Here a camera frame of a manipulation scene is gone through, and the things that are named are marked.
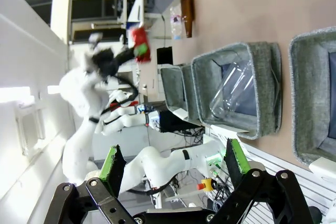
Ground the white building pillar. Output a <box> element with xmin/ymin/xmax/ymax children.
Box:
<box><xmin>50</xmin><ymin>0</ymin><xmax>76</xmax><ymax>44</ymax></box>

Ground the brown glass bottle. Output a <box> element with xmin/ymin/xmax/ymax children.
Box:
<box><xmin>180</xmin><ymin>0</ymin><xmax>195</xmax><ymax>38</ymax></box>

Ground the black equipment box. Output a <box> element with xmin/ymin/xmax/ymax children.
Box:
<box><xmin>159</xmin><ymin>110</ymin><xmax>206</xmax><ymax>133</ymax></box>

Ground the yellow red emergency stop button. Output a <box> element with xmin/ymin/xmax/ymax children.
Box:
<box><xmin>196</xmin><ymin>178</ymin><xmax>214</xmax><ymax>191</ymax></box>

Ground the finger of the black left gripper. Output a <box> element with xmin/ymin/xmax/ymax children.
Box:
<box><xmin>115</xmin><ymin>43</ymin><xmax>148</xmax><ymax>64</ymax></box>

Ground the black monitor screen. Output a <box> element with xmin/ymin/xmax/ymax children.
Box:
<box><xmin>156</xmin><ymin>46</ymin><xmax>174</xmax><ymax>65</ymax></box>

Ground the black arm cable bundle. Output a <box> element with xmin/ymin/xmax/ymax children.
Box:
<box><xmin>101</xmin><ymin>73</ymin><xmax>140</xmax><ymax>116</ymax></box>

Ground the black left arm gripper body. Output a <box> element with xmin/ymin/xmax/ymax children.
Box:
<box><xmin>88</xmin><ymin>47</ymin><xmax>124</xmax><ymax>78</ymax></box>

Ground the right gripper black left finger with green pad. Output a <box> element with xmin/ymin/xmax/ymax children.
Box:
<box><xmin>44</xmin><ymin>144</ymin><xmax>137</xmax><ymax>224</ymax></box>

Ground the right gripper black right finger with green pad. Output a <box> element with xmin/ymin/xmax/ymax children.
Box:
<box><xmin>209</xmin><ymin>137</ymin><xmax>315</xmax><ymax>224</ymax></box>

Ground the clear crumpled plastic bottle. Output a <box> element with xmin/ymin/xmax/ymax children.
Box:
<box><xmin>169</xmin><ymin>5</ymin><xmax>184</xmax><ymax>40</ymax></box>

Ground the small grey felt basket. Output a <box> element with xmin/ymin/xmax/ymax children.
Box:
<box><xmin>160</xmin><ymin>64</ymin><xmax>203</xmax><ymax>127</ymax></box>

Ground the large clear plastic bottle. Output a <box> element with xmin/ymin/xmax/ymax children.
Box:
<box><xmin>209</xmin><ymin>60</ymin><xmax>255</xmax><ymax>120</ymax></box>

